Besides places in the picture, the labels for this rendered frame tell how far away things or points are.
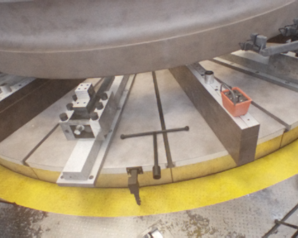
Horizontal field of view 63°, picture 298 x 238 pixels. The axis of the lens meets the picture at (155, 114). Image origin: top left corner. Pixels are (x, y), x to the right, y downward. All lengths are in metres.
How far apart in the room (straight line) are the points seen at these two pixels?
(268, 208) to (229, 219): 0.32
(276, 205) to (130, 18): 1.86
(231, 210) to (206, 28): 1.46
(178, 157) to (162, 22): 1.11
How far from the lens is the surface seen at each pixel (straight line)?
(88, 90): 2.13
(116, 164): 2.10
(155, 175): 1.91
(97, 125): 2.02
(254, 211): 2.17
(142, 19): 2.10
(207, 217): 2.10
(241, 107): 1.78
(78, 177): 2.03
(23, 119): 3.01
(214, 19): 2.23
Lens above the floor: 1.84
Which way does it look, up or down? 38 degrees down
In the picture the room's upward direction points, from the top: 10 degrees counter-clockwise
